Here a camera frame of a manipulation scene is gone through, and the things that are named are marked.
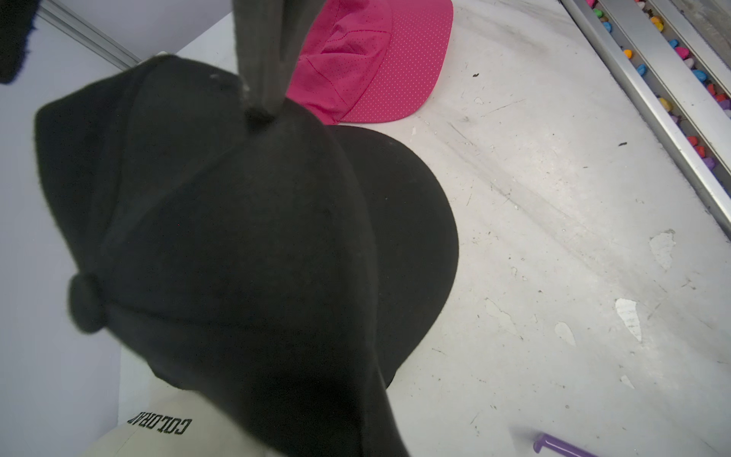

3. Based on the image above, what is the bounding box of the cream Colorado cap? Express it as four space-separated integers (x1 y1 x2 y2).
84 390 280 457

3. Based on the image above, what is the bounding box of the purple pink garden fork upper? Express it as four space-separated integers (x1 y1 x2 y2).
533 433 597 457

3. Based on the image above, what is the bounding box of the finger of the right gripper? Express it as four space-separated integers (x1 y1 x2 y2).
232 0 325 117

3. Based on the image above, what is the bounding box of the aluminium front rail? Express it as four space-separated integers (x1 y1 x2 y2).
563 1 730 232

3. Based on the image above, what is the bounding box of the black cap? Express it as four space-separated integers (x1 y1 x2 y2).
329 126 460 385
34 56 407 456

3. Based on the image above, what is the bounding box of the pink cap right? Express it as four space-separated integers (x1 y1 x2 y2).
287 0 454 125

